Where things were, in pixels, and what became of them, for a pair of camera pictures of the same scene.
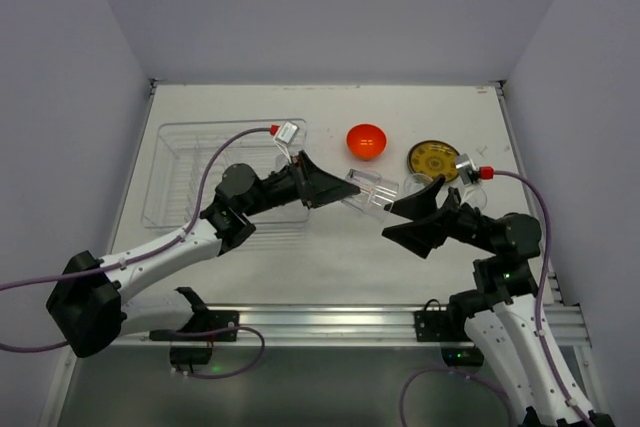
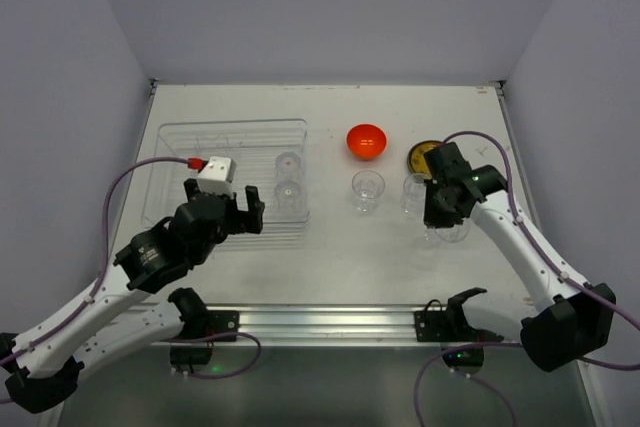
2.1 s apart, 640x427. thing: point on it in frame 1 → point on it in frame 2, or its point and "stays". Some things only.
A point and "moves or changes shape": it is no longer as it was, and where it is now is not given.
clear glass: [474, 195] moves or changes shape
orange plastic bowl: [366, 141] stays
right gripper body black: [451, 214] → [437, 206]
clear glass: [375, 193] moves or changes shape
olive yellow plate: [434, 158] stays
